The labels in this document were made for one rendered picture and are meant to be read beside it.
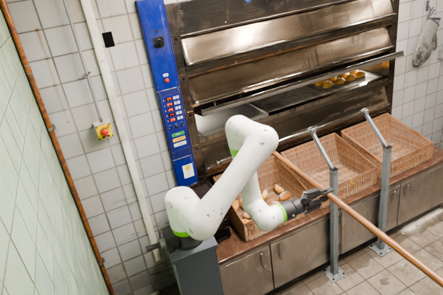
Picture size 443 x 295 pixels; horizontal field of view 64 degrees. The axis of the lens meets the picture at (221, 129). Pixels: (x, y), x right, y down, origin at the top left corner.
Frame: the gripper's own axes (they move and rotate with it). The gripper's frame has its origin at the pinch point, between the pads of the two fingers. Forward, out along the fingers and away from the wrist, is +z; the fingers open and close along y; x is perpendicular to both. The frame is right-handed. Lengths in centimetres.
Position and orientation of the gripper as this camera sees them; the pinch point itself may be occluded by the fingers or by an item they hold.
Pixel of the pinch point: (326, 193)
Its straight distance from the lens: 186.6
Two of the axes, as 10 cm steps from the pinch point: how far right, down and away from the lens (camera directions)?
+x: 4.0, 3.4, -8.5
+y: 1.3, 9.0, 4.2
